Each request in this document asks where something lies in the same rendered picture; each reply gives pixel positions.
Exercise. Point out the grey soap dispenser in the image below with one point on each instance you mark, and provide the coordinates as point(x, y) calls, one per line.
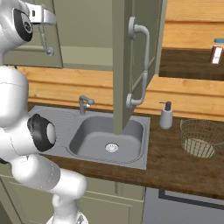
point(166, 118)

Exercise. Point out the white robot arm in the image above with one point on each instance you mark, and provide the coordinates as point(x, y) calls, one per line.
point(17, 96)

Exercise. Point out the grey tap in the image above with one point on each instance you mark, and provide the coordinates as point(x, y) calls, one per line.
point(82, 105)

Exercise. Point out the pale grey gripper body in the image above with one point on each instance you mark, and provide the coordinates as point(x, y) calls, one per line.
point(48, 17)

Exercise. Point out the dark wooden shelf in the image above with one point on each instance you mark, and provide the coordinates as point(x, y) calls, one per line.
point(186, 65)

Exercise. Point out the grey steel sink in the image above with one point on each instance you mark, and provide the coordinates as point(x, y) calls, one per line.
point(87, 137)

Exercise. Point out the brown jar with blue lid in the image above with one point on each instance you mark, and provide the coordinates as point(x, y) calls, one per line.
point(217, 52)

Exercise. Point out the olive open cabinet door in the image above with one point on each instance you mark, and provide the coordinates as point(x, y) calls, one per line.
point(121, 73)

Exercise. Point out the olive base cabinet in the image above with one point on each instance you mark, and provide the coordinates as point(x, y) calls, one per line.
point(110, 204)

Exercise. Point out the olive wall cabinet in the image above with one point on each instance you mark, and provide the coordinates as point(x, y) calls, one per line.
point(87, 32)

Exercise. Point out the grey dishwasher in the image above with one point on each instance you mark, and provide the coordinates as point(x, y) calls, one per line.
point(186, 211)

